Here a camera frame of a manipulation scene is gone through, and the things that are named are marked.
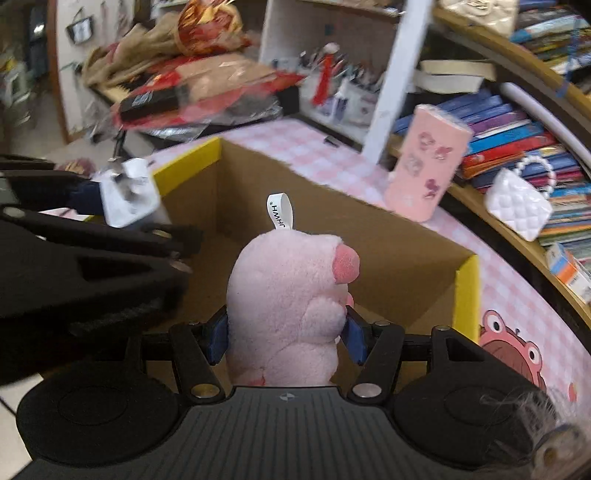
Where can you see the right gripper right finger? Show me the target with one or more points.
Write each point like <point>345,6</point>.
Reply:
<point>377,348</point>

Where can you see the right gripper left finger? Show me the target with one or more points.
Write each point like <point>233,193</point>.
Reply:
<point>196,348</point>

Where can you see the pink plush pig toy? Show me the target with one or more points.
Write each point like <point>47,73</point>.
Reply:
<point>286,303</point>

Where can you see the white power adapter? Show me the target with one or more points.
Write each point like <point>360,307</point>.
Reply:
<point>129,194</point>

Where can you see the yellow cardboard box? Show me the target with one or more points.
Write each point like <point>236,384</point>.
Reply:
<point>286,256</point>

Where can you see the pink checkered cartoon table mat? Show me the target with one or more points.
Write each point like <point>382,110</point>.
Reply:
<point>415,275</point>

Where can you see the white quilted pearl handbag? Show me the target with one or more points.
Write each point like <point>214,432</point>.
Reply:
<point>517,203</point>

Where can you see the pink cartoon cylinder holder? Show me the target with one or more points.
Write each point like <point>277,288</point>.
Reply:
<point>432,151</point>

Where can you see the orange blue white carton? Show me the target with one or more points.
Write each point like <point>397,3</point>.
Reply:
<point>568,270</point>

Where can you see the red gold plastic bags pile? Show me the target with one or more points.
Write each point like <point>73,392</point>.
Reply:
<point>197,71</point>

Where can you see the row of colourful books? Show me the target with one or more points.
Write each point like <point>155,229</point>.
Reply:
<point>503,134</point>

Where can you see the white side shelf unit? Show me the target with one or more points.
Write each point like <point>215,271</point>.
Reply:
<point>372,49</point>

